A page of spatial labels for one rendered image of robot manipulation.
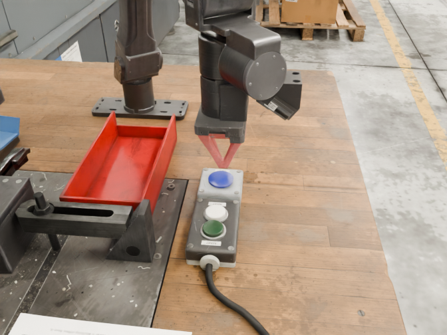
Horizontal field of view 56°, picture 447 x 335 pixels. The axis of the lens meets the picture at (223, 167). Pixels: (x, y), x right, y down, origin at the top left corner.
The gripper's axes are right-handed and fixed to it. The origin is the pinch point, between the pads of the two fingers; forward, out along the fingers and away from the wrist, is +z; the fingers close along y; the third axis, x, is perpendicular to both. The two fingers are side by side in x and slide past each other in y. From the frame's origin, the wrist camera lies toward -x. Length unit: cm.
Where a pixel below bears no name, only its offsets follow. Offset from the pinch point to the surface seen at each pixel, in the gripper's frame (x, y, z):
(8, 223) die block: 26.4, -15.1, 0.4
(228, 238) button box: -1.8, -11.6, 4.3
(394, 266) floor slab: -62, 69, 97
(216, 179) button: 1.1, 0.0, 3.2
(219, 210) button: -0.1, -7.1, 3.3
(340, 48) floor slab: -70, 308, 91
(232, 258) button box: -2.5, -14.1, 5.5
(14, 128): 40.7, 12.4, 2.8
